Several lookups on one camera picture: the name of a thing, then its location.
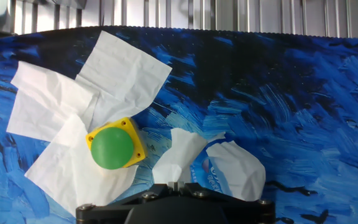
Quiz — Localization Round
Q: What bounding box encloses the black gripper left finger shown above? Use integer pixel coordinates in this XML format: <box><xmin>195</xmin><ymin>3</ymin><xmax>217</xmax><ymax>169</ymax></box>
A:
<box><xmin>75</xmin><ymin>182</ymin><xmax>177</xmax><ymax>224</ymax></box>

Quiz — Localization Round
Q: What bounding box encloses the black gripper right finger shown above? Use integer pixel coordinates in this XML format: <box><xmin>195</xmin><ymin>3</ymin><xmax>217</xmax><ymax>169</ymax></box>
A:
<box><xmin>177</xmin><ymin>182</ymin><xmax>276</xmax><ymax>224</ymax></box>

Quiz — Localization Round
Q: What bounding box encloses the crumpled white napkin in pack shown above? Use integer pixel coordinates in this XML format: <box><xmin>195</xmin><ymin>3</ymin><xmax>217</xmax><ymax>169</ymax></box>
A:
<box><xmin>206</xmin><ymin>140</ymin><xmax>266</xmax><ymax>202</ymax></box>

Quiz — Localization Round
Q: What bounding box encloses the green button yellow box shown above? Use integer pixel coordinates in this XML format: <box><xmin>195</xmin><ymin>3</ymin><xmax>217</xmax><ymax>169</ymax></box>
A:
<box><xmin>85</xmin><ymin>116</ymin><xmax>147</xmax><ymax>170</ymax></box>

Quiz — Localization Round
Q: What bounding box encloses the painted blue yellow cloth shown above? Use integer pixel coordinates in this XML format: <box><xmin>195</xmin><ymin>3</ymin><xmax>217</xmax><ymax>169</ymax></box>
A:
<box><xmin>0</xmin><ymin>25</ymin><xmax>358</xmax><ymax>224</ymax></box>

